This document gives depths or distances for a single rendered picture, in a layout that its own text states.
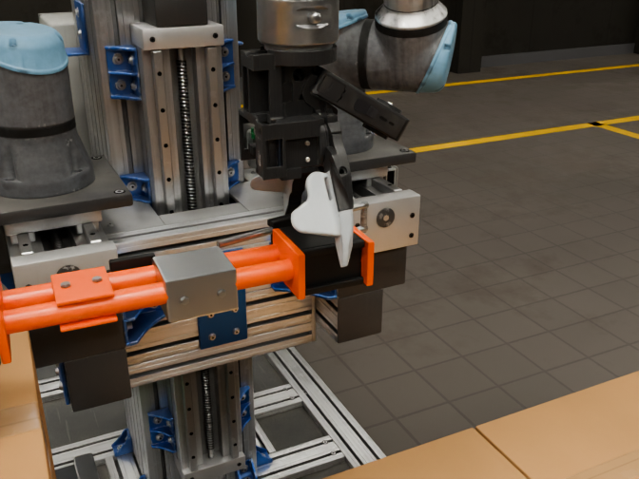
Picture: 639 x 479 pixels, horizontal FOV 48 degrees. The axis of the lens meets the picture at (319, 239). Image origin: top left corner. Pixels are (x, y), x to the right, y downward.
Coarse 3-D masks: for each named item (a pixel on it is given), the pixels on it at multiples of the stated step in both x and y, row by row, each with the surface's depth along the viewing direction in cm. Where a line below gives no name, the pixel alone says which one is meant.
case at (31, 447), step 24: (24, 336) 85; (24, 360) 80; (0, 384) 76; (24, 384) 76; (0, 408) 72; (24, 408) 72; (0, 432) 69; (24, 432) 69; (0, 456) 65; (24, 456) 65; (48, 456) 74
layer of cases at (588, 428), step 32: (608, 384) 145; (512, 416) 135; (544, 416) 135; (576, 416) 135; (608, 416) 135; (416, 448) 127; (448, 448) 127; (480, 448) 127; (512, 448) 127; (544, 448) 127; (576, 448) 127; (608, 448) 127
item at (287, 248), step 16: (288, 240) 72; (304, 240) 72; (320, 240) 72; (368, 240) 72; (288, 256) 71; (304, 256) 69; (320, 256) 71; (336, 256) 72; (352, 256) 73; (368, 256) 72; (304, 272) 70; (320, 272) 72; (336, 272) 73; (352, 272) 74; (368, 272) 73; (304, 288) 71; (320, 288) 72; (336, 288) 73
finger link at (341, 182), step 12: (336, 144) 66; (336, 156) 66; (324, 168) 68; (336, 168) 66; (348, 168) 66; (336, 180) 66; (348, 180) 66; (336, 192) 66; (348, 192) 66; (348, 204) 67
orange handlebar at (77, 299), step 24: (240, 264) 73; (264, 264) 70; (288, 264) 71; (24, 288) 66; (48, 288) 66; (72, 288) 65; (96, 288) 65; (120, 288) 68; (144, 288) 66; (240, 288) 69; (24, 312) 62; (48, 312) 62; (72, 312) 63; (96, 312) 64; (120, 312) 65
